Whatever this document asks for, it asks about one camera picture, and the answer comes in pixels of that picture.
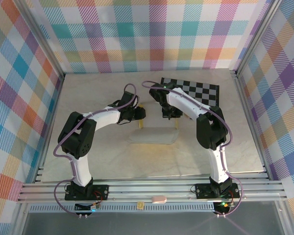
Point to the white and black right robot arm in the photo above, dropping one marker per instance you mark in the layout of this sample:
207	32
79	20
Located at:
186	102

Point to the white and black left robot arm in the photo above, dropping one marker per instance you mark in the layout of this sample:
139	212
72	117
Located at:
103	120

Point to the black and grey checkerboard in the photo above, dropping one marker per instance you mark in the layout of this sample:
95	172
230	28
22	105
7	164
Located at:
205	91

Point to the pink oval eraser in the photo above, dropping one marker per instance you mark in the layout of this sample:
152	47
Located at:
159	199

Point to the small yellow square tag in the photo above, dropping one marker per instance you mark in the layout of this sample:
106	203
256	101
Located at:
140	205

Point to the small controller board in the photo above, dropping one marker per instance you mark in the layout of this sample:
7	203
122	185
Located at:
88	207
224	205

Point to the aluminium side rail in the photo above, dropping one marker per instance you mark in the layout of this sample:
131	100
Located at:
252	122
50	127

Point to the aluminium front rail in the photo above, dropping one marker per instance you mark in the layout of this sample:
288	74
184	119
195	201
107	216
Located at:
137	191

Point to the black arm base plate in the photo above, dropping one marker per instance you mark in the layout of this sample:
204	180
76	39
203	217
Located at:
100	192
203	191

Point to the aluminium corner post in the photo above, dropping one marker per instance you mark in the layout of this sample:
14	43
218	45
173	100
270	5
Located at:
256	36
42	39

